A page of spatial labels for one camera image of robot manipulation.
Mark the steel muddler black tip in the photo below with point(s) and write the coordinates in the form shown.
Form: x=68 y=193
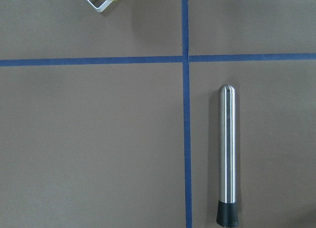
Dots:
x=227 y=205

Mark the white wire cup rack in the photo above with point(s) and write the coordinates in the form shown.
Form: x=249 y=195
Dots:
x=99 y=5

